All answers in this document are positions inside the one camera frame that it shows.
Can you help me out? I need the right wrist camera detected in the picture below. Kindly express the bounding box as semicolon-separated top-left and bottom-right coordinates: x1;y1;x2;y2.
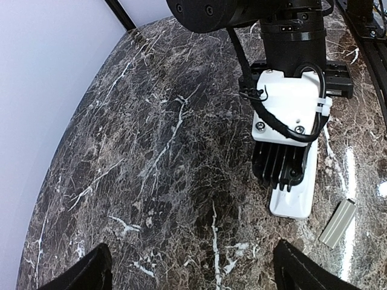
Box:
252;63;333;191

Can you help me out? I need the grey battery cover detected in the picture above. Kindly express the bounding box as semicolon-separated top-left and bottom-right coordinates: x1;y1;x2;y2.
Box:
319;199;356;249

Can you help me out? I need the white remote control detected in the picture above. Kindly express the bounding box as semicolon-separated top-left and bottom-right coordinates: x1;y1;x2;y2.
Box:
269;141;318;219

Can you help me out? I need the left black frame post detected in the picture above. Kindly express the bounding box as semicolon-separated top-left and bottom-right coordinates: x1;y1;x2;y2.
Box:
105;0;136;31

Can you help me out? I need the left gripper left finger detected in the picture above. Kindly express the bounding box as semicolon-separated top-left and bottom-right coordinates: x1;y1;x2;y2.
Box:
39;243;112;289

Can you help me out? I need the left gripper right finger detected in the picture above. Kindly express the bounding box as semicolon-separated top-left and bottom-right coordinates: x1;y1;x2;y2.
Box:
273;239;357;290

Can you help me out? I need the black front rail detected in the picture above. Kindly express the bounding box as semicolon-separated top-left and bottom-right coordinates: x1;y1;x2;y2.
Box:
336;0;386;118

